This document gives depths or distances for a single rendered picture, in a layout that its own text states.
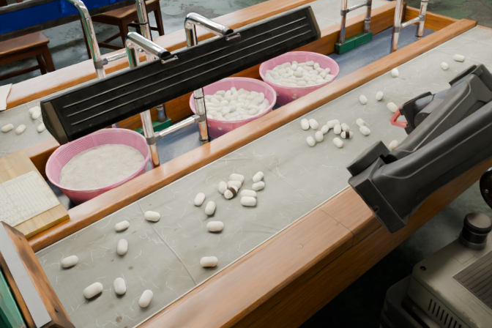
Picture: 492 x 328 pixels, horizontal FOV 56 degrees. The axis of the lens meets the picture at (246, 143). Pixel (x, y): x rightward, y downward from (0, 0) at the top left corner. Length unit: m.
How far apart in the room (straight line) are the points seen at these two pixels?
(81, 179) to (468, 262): 1.04
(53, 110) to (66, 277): 0.36
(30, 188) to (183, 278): 0.46
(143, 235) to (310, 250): 0.36
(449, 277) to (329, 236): 0.46
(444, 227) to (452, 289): 0.87
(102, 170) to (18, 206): 0.23
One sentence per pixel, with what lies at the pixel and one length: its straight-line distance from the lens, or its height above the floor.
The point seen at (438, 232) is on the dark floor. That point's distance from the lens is 2.13.
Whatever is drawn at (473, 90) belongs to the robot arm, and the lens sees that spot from 0.93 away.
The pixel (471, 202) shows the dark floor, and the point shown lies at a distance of 2.32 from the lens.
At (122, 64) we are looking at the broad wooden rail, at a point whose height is 0.76.
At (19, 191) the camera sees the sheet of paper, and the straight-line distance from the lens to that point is 1.22.
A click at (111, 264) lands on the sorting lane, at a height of 0.74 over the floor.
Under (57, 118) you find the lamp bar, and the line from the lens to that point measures 0.82.
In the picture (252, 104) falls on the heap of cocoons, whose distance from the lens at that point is 1.44.
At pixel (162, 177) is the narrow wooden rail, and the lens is 1.15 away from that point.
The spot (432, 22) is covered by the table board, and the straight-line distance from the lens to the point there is 2.19.
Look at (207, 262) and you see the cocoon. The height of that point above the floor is 0.76.
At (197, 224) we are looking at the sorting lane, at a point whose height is 0.74.
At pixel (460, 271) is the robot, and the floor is 0.47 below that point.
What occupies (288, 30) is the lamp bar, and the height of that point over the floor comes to 1.08.
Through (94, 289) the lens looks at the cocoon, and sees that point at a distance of 0.96.
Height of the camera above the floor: 1.48
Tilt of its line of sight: 36 degrees down
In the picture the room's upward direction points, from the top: 4 degrees counter-clockwise
